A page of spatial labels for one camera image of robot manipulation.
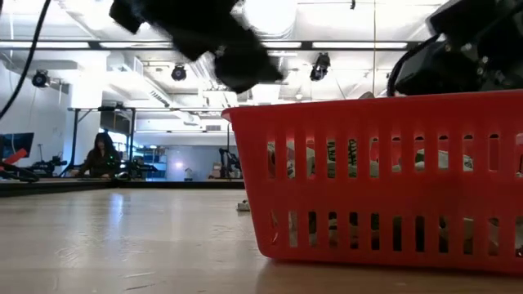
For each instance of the black metal table frame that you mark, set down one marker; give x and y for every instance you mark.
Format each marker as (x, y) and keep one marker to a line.
(184, 185)

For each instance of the person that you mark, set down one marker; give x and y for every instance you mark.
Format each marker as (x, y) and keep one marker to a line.
(100, 159)

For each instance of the black background rig frame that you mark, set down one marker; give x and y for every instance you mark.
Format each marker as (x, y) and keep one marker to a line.
(132, 139)

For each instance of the black ceiling-mounted camera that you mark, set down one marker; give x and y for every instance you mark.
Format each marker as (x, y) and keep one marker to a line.
(40, 78)
(178, 72)
(320, 67)

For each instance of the red angled bar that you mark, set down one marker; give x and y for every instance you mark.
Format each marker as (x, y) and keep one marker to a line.
(16, 156)

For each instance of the dark wall screen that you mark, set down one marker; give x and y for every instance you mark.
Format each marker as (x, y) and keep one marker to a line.
(20, 141)

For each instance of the thin vertical hanging pole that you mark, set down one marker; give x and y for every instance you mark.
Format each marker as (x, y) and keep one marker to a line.
(374, 61)

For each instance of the black angled bar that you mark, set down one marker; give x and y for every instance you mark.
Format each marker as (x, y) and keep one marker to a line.
(20, 173)

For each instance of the red slotted plastic basket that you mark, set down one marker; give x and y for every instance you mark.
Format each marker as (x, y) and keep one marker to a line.
(367, 114)

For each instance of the silver ceiling air duct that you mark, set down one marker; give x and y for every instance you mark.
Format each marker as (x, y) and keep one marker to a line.
(282, 16)

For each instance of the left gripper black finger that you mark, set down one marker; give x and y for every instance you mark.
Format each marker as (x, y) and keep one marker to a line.
(239, 73)
(263, 63)

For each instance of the black overhead light beam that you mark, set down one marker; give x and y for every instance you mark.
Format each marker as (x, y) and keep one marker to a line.
(306, 45)

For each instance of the black background robot arm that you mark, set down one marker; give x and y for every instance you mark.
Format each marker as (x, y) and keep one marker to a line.
(49, 166)
(139, 168)
(231, 161)

